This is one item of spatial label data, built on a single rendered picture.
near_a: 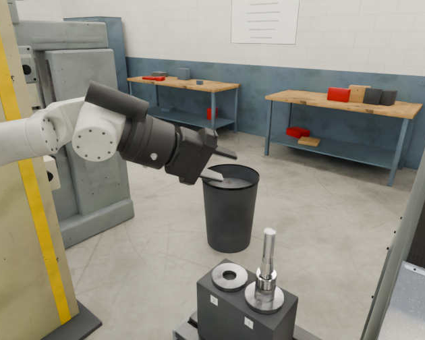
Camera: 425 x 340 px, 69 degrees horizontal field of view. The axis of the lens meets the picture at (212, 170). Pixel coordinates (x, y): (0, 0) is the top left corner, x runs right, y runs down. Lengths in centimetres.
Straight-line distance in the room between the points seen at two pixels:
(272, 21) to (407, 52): 195
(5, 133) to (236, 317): 59
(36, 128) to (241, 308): 55
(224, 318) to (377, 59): 435
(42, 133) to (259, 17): 510
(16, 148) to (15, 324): 165
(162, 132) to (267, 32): 494
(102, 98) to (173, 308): 189
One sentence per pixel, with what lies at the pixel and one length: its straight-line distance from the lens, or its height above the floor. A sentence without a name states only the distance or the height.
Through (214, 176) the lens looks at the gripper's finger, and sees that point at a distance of 63.
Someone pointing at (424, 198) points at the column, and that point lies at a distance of 98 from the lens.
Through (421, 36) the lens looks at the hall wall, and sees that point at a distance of 476.
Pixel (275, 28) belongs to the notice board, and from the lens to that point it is 536.
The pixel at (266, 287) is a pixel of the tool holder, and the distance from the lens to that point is 74.
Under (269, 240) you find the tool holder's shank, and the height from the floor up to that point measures 128.
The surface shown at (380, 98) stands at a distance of 437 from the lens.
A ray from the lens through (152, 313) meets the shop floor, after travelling 227.
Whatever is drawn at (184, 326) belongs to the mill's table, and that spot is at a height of 92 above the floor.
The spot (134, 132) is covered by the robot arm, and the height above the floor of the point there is 152.
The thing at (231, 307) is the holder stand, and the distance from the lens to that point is 78.
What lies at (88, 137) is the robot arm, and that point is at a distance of 50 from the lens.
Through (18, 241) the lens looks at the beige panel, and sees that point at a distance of 189.
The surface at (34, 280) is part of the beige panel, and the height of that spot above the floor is 43.
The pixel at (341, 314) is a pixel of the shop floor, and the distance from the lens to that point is 238.
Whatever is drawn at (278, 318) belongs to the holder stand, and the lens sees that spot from 76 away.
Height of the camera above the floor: 167
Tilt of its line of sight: 24 degrees down
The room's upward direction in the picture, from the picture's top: straight up
